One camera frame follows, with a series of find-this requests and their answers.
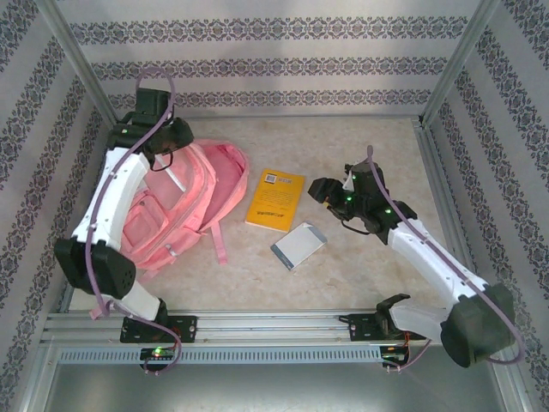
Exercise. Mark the grey white notebook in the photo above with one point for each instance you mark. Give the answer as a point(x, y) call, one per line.
point(298, 245)

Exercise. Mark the yellow book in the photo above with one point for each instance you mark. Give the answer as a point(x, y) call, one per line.
point(274, 199)

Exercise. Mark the pink student backpack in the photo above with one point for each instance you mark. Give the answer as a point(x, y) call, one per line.
point(171, 214)

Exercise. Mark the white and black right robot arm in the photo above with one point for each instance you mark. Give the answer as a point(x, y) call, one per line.
point(433, 262)

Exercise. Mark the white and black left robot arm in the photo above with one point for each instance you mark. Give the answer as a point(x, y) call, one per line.
point(116, 193)

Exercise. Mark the aluminium frame post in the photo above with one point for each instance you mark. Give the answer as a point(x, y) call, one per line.
point(77, 64)
point(461, 60)

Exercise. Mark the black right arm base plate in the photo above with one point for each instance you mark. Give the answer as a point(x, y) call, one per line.
point(360, 326)

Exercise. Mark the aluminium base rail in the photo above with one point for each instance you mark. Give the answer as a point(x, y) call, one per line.
point(270, 324)

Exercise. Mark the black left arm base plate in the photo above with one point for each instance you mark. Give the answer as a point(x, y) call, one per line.
point(184, 328)

